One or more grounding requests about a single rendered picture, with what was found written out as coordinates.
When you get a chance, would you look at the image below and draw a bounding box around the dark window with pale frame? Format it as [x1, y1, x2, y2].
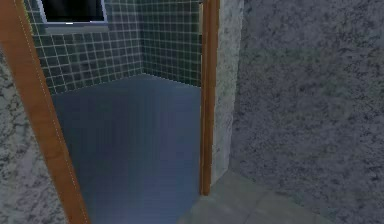
[35, 0, 110, 34]

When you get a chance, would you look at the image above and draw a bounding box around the brown wooden door frame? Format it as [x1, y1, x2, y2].
[0, 0, 221, 224]

